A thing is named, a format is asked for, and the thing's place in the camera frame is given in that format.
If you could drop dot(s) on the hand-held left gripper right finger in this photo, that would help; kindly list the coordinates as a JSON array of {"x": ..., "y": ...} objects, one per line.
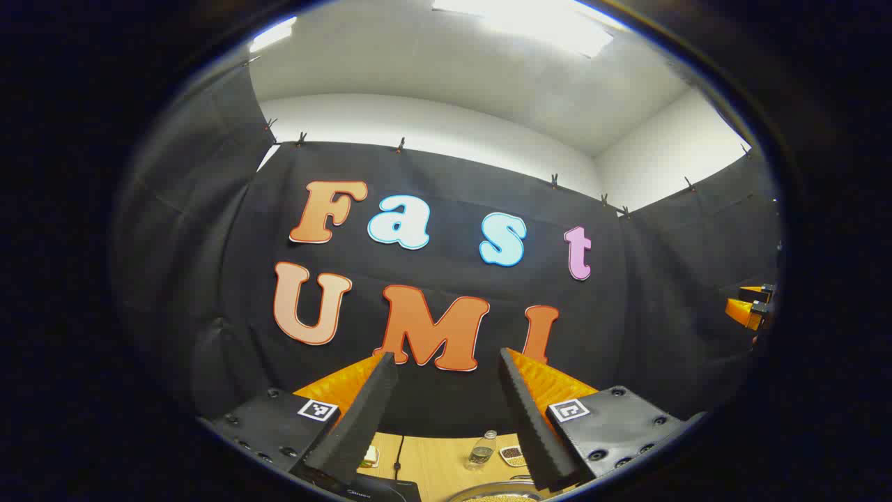
[{"x": 533, "y": 432}]

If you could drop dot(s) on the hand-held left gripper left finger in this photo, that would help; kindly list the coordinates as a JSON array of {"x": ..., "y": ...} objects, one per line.
[{"x": 355, "y": 425}]

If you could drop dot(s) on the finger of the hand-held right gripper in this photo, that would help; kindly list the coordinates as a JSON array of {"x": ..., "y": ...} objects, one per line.
[
  {"x": 754, "y": 293},
  {"x": 740, "y": 312}
]

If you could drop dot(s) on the black induction cooktop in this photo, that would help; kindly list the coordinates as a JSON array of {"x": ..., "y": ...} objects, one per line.
[{"x": 383, "y": 491}]

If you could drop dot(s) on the white divided seasoning dish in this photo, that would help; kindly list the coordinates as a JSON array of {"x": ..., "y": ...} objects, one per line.
[{"x": 513, "y": 456}]

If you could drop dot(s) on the sandwich with lettuce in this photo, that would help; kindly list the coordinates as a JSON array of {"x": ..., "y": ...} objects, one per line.
[{"x": 369, "y": 459}]

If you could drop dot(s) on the clear plastic water bottle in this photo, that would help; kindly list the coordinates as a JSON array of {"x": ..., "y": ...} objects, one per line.
[{"x": 482, "y": 452}]

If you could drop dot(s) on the row of black cloth clips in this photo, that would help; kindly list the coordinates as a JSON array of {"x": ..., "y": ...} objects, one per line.
[{"x": 301, "y": 138}]

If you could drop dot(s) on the small rectangular ceiling light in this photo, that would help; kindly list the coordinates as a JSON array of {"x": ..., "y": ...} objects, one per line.
[{"x": 273, "y": 33}]

